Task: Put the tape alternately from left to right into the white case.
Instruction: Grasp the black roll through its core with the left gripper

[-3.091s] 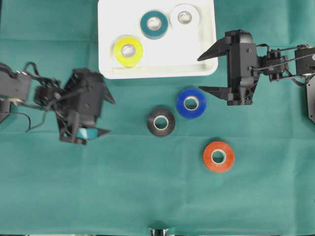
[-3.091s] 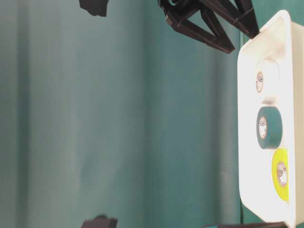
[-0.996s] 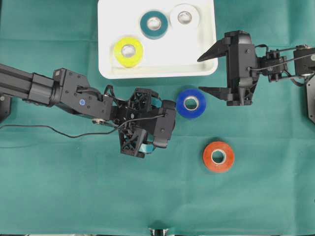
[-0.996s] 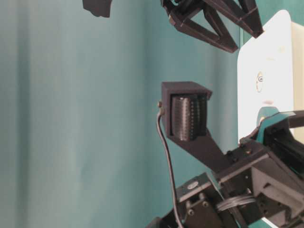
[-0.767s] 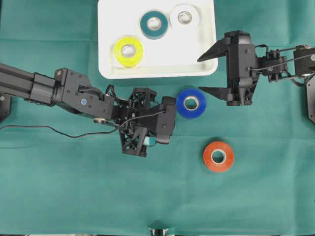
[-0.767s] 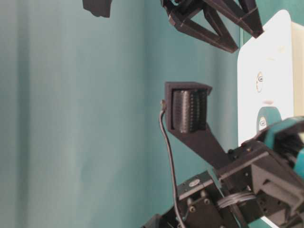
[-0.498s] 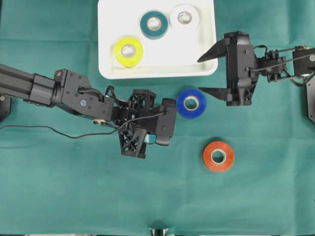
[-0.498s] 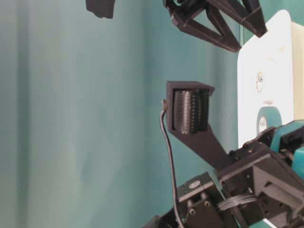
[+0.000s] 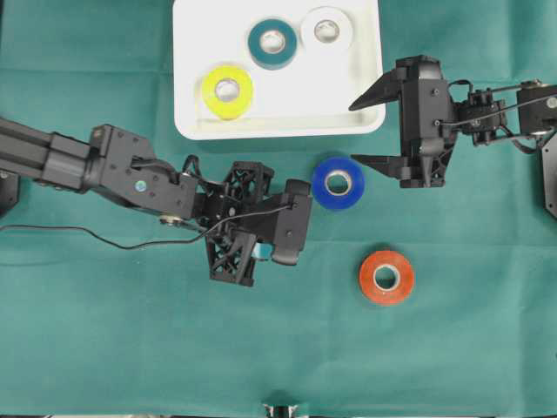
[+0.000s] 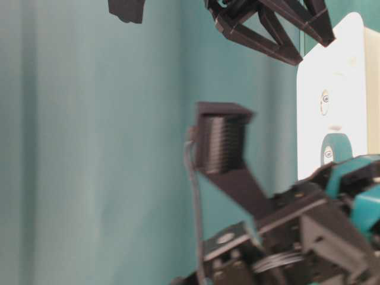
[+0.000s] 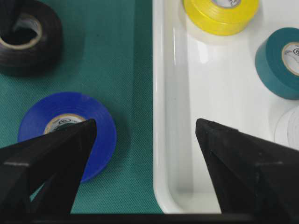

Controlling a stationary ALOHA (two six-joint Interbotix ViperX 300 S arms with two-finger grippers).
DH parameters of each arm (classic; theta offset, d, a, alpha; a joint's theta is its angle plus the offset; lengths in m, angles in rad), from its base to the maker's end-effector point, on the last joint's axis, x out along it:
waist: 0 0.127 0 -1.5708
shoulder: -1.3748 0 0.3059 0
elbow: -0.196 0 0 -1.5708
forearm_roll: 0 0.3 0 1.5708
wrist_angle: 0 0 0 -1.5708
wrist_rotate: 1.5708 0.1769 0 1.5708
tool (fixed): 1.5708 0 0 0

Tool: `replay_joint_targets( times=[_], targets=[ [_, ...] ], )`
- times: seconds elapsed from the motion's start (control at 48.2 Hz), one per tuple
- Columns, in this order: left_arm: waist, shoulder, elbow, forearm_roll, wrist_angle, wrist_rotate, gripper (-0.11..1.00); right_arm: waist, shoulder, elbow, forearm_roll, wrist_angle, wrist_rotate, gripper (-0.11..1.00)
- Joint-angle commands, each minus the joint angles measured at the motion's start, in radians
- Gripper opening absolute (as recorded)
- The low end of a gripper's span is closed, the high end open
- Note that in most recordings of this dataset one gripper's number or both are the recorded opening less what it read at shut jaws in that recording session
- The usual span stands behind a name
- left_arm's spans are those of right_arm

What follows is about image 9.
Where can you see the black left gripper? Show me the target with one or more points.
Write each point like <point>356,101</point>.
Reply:
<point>246,223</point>

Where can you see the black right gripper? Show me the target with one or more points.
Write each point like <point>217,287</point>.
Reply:
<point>426,145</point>

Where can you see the white tape roll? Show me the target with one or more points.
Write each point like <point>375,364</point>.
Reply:
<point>326,31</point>

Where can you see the teal tape roll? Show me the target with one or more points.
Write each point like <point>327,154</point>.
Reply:
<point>272,44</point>

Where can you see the yellow tape roll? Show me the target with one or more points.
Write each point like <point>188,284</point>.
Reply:
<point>227,91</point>

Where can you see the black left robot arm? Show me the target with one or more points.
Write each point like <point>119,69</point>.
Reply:
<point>116,164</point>

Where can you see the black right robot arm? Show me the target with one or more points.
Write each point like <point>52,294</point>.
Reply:
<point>528,124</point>

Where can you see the blue tape roll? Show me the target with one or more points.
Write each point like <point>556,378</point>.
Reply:
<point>337,183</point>

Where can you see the orange tape roll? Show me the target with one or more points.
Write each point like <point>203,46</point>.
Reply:
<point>386,278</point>

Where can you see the white plastic case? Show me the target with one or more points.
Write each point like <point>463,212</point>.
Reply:
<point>308,97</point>

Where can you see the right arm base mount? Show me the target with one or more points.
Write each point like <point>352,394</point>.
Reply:
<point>549,168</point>

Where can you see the camera stand at table edge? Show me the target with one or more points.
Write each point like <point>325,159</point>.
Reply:
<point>285,411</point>

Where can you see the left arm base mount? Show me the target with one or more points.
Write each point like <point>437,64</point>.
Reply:
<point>9,192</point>

